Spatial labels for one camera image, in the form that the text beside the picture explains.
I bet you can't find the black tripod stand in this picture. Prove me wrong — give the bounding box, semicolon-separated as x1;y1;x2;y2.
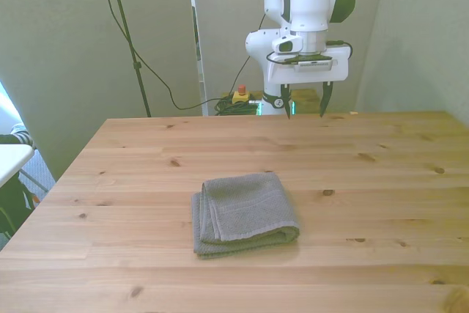
104;0;152;118

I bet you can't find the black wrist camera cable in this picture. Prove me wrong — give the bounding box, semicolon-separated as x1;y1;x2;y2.
266;40;353;66

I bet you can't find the green coiled cable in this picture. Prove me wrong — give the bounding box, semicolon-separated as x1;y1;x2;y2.
214;96;263;117

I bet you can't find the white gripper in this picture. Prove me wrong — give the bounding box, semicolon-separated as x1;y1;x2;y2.
266;44;350;120

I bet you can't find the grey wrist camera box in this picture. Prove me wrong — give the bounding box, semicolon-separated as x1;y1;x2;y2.
292;56;336;73

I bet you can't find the grey towel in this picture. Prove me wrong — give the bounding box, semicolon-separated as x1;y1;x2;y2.
191;172;301;261

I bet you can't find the dark chair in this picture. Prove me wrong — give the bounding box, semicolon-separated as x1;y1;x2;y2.
0;172;37;241

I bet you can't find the yellow emergency stop button box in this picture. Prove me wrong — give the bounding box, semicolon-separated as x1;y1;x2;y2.
232;84;252;106

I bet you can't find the long black hanging cable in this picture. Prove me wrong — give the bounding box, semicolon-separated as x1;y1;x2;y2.
93;0;235;111

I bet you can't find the person in striped sleeve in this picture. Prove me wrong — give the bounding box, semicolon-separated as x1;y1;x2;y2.
0;123;37;151

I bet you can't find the white folding side table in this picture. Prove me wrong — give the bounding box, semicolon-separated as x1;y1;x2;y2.
0;143;49;194

